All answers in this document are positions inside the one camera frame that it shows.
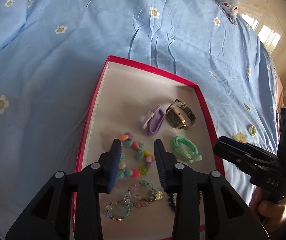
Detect yellow-green plastic hair claw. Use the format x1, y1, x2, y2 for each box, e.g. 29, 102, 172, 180
233, 132, 247, 144

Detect black bead bracelet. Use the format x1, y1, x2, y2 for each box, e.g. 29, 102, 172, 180
167, 191, 176, 213

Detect clear crystal bead bracelet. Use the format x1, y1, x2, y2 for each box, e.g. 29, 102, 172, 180
104, 180, 164, 222

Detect red jewelry box tray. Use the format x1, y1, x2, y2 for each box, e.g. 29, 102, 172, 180
76, 56, 224, 239

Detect person's right hand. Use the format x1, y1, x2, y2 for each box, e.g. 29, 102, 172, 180
249, 187, 286, 230

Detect pink patterned blanket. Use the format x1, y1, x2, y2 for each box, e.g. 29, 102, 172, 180
273, 62, 284, 114

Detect gold square wristwatch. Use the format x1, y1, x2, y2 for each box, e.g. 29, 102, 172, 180
165, 99, 196, 130

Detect light blue floral bedsheet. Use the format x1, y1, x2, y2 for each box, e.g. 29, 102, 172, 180
0, 0, 278, 237

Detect green hair tie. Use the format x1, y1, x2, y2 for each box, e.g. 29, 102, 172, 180
170, 135, 203, 164

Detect purple hair tie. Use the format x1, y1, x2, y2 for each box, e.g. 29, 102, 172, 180
141, 103, 165, 137

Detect colourful candy bead bracelet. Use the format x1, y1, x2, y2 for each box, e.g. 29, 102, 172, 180
116, 132, 156, 179

